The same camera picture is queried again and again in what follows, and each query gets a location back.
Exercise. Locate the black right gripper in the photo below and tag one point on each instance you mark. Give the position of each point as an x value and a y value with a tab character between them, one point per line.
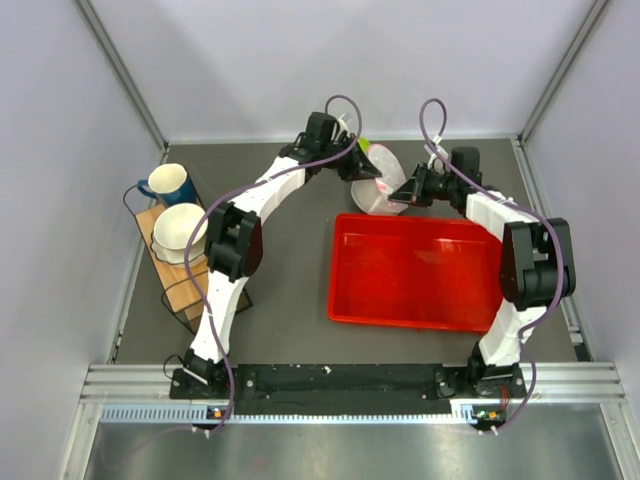
413	192

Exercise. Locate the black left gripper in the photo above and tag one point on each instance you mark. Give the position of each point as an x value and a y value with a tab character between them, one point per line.
358	166

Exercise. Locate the white mesh laundry bag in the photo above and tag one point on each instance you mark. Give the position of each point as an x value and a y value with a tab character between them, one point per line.
372	196

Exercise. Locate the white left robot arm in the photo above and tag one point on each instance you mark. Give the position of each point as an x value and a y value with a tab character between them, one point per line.
234	244

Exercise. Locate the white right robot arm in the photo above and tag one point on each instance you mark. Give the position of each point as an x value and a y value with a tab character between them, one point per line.
536	267

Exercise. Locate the green plastic bowl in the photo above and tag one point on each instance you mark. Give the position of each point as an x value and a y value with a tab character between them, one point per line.
364	143

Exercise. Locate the red plastic tray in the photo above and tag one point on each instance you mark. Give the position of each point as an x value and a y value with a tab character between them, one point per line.
414	272

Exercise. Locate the blue mug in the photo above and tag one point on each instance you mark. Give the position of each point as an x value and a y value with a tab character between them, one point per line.
170	184

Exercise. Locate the white ceramic bowl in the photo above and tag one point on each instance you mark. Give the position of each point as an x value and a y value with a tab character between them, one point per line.
175	225

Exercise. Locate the wooden wire rack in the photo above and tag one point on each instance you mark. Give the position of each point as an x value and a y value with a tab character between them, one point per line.
179	296

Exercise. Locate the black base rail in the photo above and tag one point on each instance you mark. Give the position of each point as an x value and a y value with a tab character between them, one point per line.
345	389

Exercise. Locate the aluminium frame rail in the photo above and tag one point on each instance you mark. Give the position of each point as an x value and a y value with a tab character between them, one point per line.
140	394

